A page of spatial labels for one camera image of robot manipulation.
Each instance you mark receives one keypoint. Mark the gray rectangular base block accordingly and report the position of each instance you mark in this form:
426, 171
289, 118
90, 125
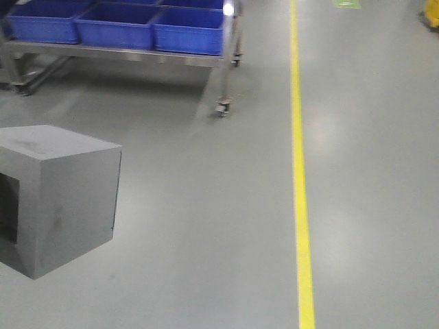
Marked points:
58, 196

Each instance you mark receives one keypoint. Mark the blue tray on cart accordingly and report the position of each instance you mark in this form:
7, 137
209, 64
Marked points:
118, 25
47, 21
189, 30

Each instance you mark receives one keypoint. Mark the steel wheeled cart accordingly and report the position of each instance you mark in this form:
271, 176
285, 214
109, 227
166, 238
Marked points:
27, 62

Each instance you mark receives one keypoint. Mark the yellow floor sign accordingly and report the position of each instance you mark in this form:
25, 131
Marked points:
431, 13

